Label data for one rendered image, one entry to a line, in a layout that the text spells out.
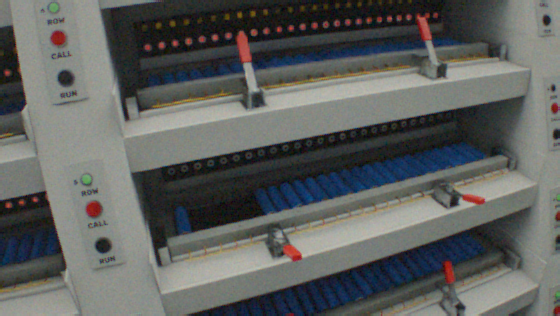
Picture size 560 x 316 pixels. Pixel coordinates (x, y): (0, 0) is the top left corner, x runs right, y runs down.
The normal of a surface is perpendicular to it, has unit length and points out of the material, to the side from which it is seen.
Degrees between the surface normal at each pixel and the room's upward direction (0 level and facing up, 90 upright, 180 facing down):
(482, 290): 20
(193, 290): 110
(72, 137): 90
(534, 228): 90
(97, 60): 90
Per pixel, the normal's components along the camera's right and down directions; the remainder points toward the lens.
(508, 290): -0.05, -0.88
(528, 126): -0.94, 0.20
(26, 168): 0.33, 0.43
